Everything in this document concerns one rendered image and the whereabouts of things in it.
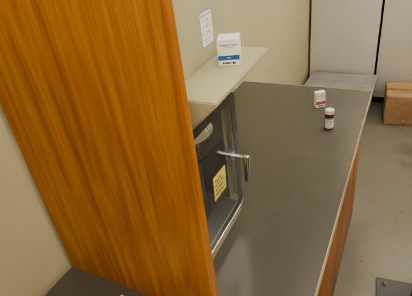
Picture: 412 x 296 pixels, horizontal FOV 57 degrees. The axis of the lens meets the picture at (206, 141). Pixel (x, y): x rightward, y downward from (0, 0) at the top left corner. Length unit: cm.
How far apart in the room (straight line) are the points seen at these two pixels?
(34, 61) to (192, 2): 34
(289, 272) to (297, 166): 50
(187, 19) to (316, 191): 80
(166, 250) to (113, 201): 17
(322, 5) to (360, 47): 53
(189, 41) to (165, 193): 33
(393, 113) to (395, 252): 152
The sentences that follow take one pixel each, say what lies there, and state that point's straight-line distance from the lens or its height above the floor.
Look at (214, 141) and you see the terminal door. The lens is 98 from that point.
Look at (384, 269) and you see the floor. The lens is 244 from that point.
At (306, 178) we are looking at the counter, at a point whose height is 94.
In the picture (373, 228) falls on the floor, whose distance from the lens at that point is 266.
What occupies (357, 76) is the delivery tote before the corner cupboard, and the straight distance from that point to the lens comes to 388.
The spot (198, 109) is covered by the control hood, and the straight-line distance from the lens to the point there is 73.
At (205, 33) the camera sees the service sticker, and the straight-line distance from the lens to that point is 91.
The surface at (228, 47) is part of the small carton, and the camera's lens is 86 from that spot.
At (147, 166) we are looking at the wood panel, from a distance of 77.
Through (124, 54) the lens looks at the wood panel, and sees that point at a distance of 66.
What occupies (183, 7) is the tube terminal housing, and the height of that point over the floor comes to 165.
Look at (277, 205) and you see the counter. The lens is 132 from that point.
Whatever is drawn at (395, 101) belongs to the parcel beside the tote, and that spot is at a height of 23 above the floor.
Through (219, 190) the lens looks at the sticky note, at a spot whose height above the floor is 115.
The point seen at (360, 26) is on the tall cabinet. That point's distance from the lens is 384.
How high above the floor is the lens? 182
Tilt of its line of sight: 31 degrees down
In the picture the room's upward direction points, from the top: 8 degrees counter-clockwise
